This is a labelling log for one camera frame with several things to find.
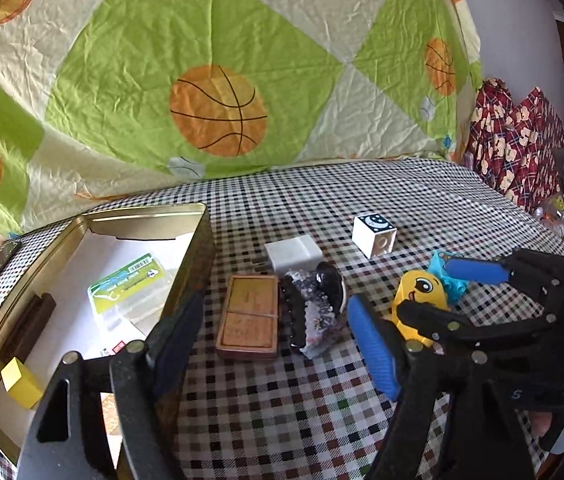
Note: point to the person's right hand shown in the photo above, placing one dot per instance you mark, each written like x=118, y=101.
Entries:
x=541, y=422

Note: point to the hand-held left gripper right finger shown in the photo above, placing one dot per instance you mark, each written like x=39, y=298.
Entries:
x=374, y=355

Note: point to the yellow rectangular block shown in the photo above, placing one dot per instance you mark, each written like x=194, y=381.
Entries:
x=19, y=382

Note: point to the brown wooden box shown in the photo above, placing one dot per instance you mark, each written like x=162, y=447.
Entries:
x=248, y=317

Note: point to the black crystal hair clip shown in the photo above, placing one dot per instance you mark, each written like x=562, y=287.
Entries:
x=312, y=310

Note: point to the basketball print sheet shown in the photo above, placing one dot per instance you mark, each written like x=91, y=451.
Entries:
x=187, y=35

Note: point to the white paper liner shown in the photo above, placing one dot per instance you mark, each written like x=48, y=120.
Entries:
x=77, y=270

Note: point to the green label plastic box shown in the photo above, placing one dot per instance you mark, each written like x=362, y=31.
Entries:
x=127, y=290

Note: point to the white charger adapter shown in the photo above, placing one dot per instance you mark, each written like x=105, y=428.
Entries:
x=292, y=255

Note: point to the white cube toy block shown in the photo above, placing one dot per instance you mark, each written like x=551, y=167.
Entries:
x=369, y=240

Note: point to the yellow face toy block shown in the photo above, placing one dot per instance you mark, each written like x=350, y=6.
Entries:
x=424, y=287

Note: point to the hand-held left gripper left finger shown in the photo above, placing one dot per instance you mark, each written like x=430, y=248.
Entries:
x=177, y=345

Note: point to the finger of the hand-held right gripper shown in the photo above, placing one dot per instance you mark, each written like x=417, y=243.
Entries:
x=426, y=317
x=476, y=270

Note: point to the gold tin box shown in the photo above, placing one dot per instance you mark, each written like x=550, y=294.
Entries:
x=182, y=270

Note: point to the blue bear toy block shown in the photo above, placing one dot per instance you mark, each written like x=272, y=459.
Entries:
x=456, y=290

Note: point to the dark brown bar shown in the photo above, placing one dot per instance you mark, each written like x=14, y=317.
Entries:
x=27, y=327

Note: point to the checkered tablecloth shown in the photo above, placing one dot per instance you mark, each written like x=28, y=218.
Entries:
x=287, y=410

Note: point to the beige box with red label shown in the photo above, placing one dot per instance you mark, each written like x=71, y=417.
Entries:
x=110, y=415

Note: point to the yellow toy in clear plastic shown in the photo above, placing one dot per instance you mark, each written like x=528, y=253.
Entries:
x=556, y=207

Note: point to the red plaid bear blanket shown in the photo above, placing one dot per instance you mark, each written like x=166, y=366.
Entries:
x=511, y=150

